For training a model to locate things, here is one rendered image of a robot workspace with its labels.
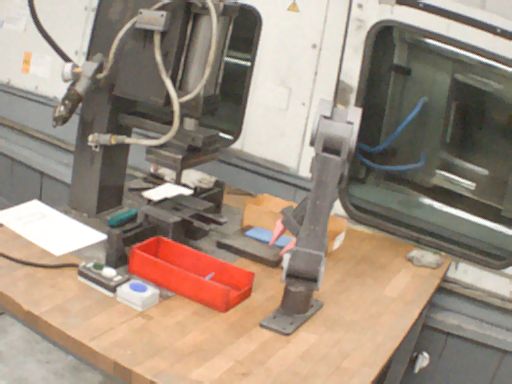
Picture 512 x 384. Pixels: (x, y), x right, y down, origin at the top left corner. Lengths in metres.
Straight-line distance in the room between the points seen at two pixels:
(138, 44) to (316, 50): 0.71
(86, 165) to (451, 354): 1.28
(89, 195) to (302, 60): 0.82
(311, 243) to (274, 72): 0.95
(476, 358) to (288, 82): 1.12
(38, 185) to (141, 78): 1.42
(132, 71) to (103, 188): 0.33
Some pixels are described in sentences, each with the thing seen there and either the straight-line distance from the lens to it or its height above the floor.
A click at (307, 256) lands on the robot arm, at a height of 1.04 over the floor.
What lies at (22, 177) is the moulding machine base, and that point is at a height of 0.57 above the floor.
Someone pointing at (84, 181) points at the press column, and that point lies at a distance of 1.87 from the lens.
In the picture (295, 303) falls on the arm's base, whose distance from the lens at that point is 1.48.
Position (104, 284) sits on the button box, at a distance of 1.46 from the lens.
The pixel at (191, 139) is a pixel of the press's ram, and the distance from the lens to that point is 1.68.
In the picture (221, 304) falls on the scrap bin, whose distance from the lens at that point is 1.47.
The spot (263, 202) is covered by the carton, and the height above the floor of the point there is 0.95.
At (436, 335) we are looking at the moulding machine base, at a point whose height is 0.62.
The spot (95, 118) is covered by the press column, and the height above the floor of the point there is 1.16.
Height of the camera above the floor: 1.58
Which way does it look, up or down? 17 degrees down
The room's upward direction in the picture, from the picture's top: 11 degrees clockwise
